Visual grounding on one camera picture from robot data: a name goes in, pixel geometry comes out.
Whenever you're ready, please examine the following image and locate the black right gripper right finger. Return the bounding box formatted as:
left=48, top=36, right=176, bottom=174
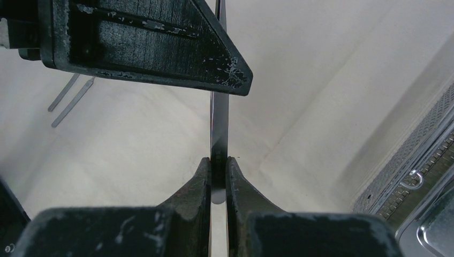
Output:
left=225, top=157, right=403, bottom=256

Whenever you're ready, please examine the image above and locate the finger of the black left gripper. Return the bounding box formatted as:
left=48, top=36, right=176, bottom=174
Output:
left=38, top=1, right=253, bottom=96

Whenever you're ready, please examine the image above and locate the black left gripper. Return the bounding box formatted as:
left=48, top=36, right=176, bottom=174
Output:
left=1, top=0, right=41, bottom=61

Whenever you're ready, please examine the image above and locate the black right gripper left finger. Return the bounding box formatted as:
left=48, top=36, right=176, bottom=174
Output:
left=12, top=157, right=211, bottom=256

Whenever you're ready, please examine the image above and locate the large steel tray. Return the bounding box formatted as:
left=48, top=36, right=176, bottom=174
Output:
left=352, top=85, right=453, bottom=230

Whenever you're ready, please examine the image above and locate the beige wrapping cloth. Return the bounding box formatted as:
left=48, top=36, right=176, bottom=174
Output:
left=1, top=1, right=453, bottom=256

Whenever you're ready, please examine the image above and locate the small steel instrument tray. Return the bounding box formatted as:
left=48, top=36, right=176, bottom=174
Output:
left=396, top=177, right=453, bottom=256

